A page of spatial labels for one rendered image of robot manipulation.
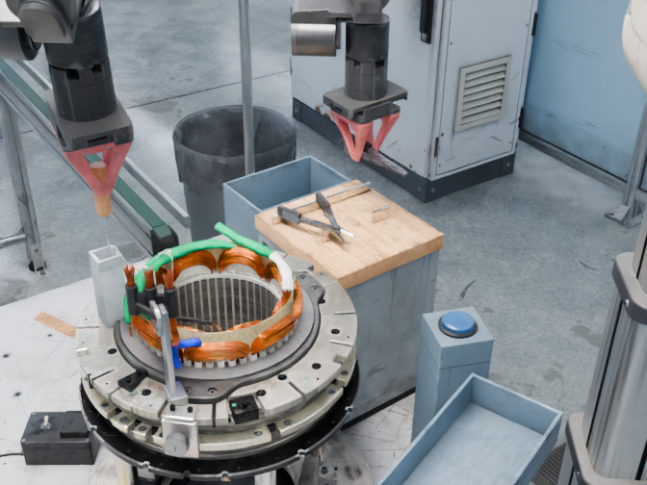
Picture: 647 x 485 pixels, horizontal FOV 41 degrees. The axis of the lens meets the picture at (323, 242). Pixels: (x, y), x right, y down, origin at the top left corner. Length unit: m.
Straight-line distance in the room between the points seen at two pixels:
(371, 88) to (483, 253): 2.07
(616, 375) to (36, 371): 0.90
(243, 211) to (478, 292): 1.75
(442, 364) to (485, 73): 2.36
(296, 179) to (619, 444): 0.66
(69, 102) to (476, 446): 0.55
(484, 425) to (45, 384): 0.74
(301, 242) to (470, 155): 2.35
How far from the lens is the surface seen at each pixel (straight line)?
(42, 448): 1.30
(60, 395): 1.43
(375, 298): 1.20
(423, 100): 3.29
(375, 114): 1.17
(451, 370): 1.11
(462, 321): 1.10
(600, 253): 3.30
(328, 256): 1.17
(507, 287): 3.02
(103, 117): 0.87
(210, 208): 2.67
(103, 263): 0.97
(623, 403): 1.04
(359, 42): 1.14
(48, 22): 0.77
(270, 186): 1.40
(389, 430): 1.32
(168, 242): 1.83
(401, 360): 1.32
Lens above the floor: 1.71
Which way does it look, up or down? 32 degrees down
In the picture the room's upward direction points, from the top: 1 degrees clockwise
